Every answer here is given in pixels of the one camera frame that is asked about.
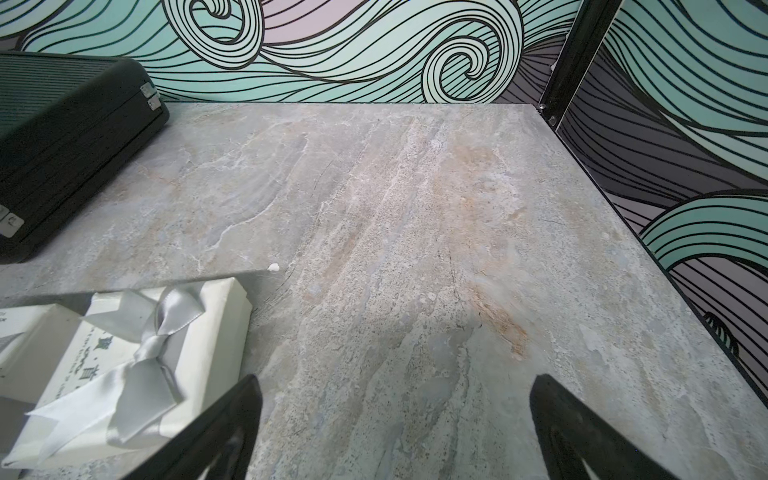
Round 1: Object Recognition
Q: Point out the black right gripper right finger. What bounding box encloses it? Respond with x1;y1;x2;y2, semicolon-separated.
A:
529;374;675;479

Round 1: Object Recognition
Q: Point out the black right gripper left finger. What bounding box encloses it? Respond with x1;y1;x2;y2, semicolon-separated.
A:
126;374;263;479

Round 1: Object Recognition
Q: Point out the white gift box lid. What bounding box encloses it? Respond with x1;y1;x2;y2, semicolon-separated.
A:
2;277;252;470

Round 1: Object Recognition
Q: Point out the large white bow gift box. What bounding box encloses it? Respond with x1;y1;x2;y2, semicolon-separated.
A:
1;304;80;404

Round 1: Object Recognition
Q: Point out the black ribbed hard case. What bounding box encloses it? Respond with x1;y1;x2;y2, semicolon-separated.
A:
1;51;170;264

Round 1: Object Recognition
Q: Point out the black right corner post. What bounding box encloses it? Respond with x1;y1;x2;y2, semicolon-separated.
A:
538;0;622;130

